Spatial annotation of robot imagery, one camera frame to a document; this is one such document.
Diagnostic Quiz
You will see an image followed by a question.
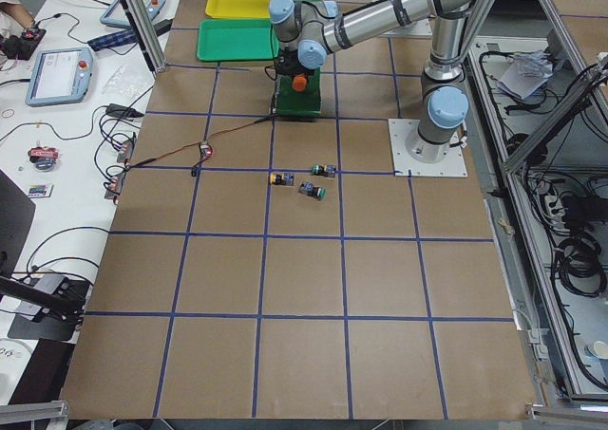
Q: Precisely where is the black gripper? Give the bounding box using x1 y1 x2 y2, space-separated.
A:
274 49 304 78

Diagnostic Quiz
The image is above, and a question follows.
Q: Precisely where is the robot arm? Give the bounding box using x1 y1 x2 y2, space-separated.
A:
269 0 485 81
269 0 474 163

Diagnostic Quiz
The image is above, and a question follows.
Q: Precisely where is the person forearm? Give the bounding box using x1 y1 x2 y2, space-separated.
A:
0 0 35 28

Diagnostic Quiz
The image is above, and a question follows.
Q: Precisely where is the green plastic tray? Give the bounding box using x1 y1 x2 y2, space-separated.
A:
197 19 279 63

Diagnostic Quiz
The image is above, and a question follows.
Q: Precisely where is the green conveyor belt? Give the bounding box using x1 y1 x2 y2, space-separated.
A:
269 0 321 118

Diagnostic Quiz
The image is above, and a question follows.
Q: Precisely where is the blue plaid pouch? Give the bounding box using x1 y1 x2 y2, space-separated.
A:
86 29 138 51

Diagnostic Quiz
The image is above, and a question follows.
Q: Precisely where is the far teach pendant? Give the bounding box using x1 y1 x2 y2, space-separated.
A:
99 0 168 28

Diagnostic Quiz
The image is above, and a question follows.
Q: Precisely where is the teach pendant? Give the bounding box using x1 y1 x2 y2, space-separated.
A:
25 47 93 107
99 0 168 28

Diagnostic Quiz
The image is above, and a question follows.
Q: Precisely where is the green push button far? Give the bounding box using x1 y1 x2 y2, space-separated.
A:
312 164 336 178

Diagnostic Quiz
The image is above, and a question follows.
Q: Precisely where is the green push button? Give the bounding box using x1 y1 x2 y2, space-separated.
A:
298 181 326 200
312 164 336 178

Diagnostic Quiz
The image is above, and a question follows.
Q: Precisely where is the small red circuit board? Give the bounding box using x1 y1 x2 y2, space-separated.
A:
199 142 214 160

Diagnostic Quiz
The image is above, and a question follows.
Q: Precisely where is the green push button near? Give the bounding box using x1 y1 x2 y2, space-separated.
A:
298 181 326 200

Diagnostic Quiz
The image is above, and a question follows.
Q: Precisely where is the black power adapter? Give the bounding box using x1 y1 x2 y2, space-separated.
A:
105 103 144 120

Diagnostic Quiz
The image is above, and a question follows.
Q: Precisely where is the near teach pendant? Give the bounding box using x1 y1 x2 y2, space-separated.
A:
25 47 93 107

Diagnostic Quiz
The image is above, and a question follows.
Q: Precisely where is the aluminium frame post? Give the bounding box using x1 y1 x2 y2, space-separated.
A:
119 0 166 74

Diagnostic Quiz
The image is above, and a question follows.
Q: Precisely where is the yellow push button switch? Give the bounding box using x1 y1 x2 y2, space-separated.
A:
269 172 295 186

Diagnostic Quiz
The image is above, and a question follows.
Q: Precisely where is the red black power cable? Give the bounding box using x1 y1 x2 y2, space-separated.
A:
125 115 276 170

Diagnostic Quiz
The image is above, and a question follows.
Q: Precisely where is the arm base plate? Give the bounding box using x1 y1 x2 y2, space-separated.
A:
388 119 467 178

